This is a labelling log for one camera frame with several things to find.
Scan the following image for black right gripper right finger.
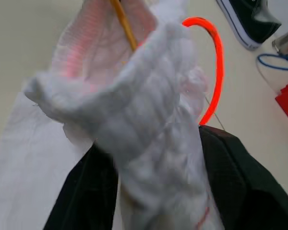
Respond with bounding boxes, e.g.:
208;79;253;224
198;125;288;230

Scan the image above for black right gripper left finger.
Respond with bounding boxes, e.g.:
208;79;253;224
43;141;120;230

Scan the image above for white shorts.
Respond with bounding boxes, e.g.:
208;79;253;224
0;0;225;230

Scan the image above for silver metal can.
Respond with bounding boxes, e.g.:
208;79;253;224
272;25;288;58

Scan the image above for black canvas sneaker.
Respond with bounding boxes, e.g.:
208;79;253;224
216;0;283;51

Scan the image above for blue cable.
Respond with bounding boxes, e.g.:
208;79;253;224
256;53;288;83

